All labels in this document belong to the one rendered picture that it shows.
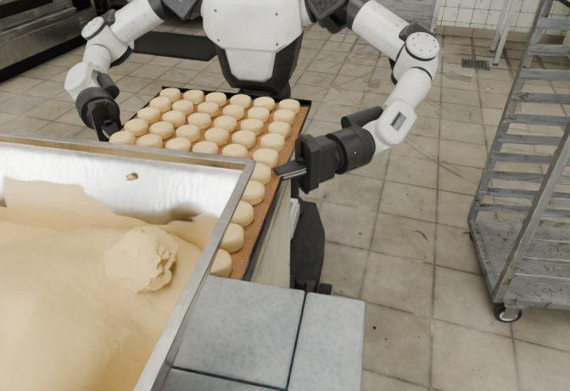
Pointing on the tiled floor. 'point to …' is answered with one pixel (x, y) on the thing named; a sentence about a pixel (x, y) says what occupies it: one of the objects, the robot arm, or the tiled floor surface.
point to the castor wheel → (503, 313)
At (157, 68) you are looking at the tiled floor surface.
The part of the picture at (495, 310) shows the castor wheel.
